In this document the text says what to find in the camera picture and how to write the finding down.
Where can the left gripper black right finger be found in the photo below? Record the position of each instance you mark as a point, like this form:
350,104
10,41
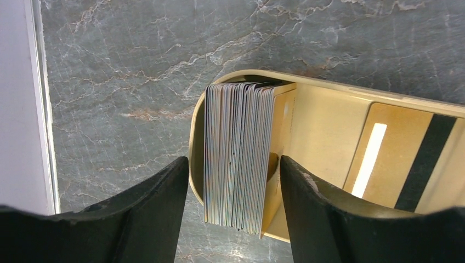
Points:
327,224

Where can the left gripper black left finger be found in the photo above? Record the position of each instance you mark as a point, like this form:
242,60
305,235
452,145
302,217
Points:
140,224

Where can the gold card in tray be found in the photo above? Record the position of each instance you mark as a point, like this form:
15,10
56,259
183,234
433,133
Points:
409,159

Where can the grey card stack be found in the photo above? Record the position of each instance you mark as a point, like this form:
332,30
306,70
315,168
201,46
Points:
247,126

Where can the aluminium frame rail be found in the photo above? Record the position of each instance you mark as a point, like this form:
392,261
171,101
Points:
43,104

